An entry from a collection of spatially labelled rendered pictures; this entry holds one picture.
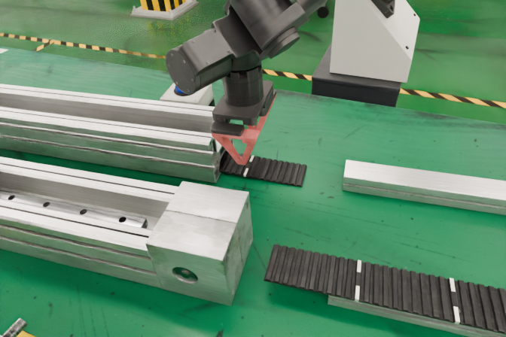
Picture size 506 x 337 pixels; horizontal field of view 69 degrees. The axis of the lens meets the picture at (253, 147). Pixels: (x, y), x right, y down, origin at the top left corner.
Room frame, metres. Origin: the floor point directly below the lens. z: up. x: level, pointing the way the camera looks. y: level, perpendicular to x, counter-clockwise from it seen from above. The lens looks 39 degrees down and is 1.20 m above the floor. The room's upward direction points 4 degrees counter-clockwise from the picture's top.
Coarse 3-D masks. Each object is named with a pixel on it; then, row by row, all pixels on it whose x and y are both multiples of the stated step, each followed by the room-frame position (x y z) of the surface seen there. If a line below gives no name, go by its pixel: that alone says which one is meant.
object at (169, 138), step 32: (0, 96) 0.65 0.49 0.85; (32, 96) 0.62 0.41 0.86; (64, 96) 0.60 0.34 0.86; (96, 96) 0.59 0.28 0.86; (0, 128) 0.56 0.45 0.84; (32, 128) 0.55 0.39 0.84; (64, 128) 0.51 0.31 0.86; (96, 128) 0.49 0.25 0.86; (128, 128) 0.49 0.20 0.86; (160, 128) 0.48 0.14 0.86; (192, 128) 0.52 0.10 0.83; (96, 160) 0.50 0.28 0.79; (128, 160) 0.48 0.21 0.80; (160, 160) 0.46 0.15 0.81; (192, 160) 0.44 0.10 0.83
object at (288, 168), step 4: (284, 164) 0.46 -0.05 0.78; (288, 164) 0.46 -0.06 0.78; (292, 164) 0.46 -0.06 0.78; (284, 168) 0.45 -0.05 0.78; (288, 168) 0.45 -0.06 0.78; (292, 168) 0.45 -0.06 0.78; (284, 172) 0.44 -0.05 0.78; (288, 172) 0.44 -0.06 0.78; (292, 172) 0.44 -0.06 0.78; (280, 176) 0.43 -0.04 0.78; (284, 176) 0.43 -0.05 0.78; (288, 176) 0.43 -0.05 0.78; (280, 180) 0.42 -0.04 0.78; (284, 180) 0.42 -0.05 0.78; (288, 180) 0.42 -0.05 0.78
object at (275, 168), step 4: (276, 160) 0.47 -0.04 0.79; (280, 160) 0.47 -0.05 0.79; (272, 164) 0.46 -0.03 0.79; (276, 164) 0.46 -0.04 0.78; (280, 164) 0.46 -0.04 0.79; (272, 168) 0.45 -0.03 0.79; (276, 168) 0.45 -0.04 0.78; (280, 168) 0.45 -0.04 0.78; (268, 172) 0.44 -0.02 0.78; (272, 172) 0.44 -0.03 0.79; (276, 172) 0.44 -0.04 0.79; (280, 172) 0.44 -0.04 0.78; (268, 176) 0.43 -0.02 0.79; (272, 176) 0.43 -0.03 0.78; (276, 176) 0.43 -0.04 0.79; (268, 180) 0.43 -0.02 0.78; (272, 180) 0.43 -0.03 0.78; (276, 180) 0.42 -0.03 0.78
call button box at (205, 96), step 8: (208, 88) 0.64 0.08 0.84; (168, 96) 0.62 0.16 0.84; (176, 96) 0.62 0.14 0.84; (184, 96) 0.61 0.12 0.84; (192, 96) 0.61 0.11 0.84; (200, 96) 0.61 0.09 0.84; (208, 96) 0.64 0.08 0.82; (192, 104) 0.59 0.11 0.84; (200, 104) 0.60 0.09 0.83; (208, 104) 0.63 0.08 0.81
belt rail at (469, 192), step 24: (360, 168) 0.41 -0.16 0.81; (384, 168) 0.41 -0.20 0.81; (408, 168) 0.40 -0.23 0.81; (360, 192) 0.39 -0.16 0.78; (384, 192) 0.38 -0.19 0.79; (408, 192) 0.37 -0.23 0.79; (432, 192) 0.36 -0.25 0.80; (456, 192) 0.35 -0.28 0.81; (480, 192) 0.34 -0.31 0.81; (504, 192) 0.34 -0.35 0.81
